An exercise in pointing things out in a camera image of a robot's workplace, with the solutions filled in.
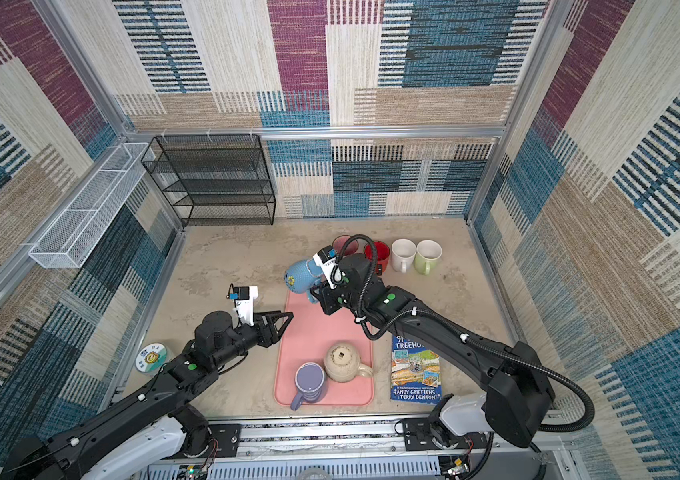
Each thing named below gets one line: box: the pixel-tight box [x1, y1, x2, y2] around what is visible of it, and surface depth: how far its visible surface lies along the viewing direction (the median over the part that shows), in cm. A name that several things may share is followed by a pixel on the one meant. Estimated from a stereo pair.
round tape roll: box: [135, 342, 168, 374], surface depth 81 cm
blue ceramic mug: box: [284, 258, 323, 294], surface depth 76 cm
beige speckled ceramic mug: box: [324, 343, 373, 383], surface depth 79 cm
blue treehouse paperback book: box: [390, 335, 442, 405], surface depth 83 cm
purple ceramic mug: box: [290, 362, 326, 411], surface depth 76 cm
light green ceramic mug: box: [414, 239, 443, 276], surface depth 99 cm
